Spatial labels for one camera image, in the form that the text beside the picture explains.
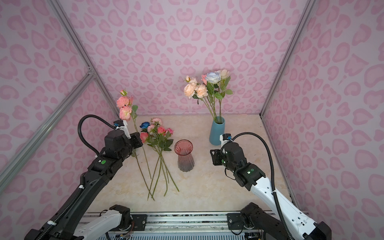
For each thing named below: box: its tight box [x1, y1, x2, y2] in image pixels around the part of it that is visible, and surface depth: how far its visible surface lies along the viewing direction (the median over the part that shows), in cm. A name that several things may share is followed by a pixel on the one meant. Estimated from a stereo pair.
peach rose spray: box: [183, 75, 218, 120], surface depth 76 cm
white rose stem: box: [217, 69, 233, 121], surface depth 85 cm
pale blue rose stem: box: [206, 71, 221, 120], surface depth 74 cm
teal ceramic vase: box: [209, 116, 225, 146], surface depth 95 cm
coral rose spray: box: [116, 89, 155, 201], surface depth 74 cm
